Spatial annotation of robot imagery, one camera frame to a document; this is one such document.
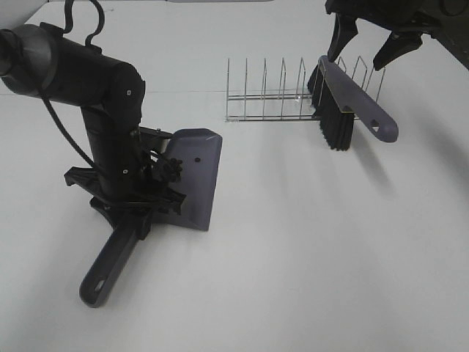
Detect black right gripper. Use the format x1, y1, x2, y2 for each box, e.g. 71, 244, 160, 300
325, 0, 442, 70

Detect grey hand brush black bristles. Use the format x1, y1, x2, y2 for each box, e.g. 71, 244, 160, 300
307, 55, 399, 151

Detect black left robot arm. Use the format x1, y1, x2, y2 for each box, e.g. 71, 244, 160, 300
1, 23, 185, 239

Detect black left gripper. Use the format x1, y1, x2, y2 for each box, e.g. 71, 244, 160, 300
63, 126, 188, 242

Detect pile of coffee beans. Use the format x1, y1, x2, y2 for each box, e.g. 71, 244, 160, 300
152, 158, 189, 183

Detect grey plastic dustpan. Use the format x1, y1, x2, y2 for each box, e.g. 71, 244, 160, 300
79, 128, 223, 308

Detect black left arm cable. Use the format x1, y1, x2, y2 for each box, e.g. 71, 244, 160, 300
36, 0, 106, 169

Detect metal wire rack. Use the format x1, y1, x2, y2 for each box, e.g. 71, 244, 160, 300
225, 58, 378, 122

